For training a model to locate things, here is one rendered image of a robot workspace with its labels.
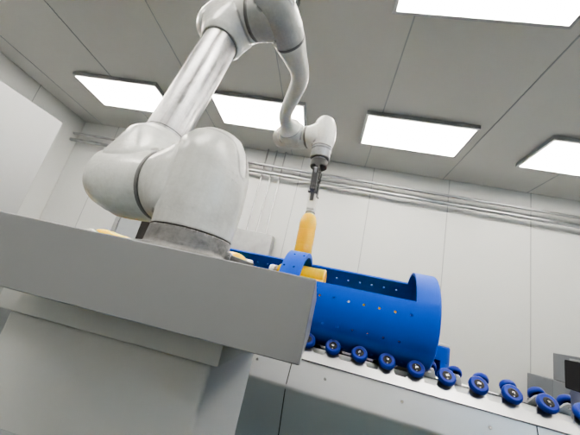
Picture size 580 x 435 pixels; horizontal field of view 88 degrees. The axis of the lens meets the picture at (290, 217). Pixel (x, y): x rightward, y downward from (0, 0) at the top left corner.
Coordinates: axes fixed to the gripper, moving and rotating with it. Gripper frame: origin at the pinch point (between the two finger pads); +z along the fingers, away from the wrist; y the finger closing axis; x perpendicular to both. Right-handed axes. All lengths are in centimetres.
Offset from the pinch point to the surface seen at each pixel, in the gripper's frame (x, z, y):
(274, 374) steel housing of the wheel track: -2, 61, -27
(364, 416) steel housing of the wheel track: -28, 65, -28
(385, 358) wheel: -32, 51, -25
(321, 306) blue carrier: -13, 41, -27
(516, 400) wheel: -62, 53, -27
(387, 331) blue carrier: -31, 44, -27
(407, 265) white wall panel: -99, -42, 335
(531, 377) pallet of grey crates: -232, 69, 296
